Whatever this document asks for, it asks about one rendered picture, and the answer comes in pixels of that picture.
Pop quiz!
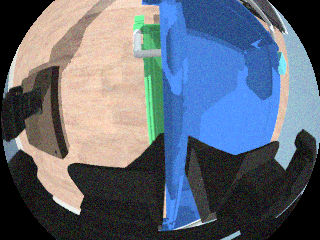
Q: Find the green plastic tray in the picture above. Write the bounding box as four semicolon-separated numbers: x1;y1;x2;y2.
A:
133;15;164;144

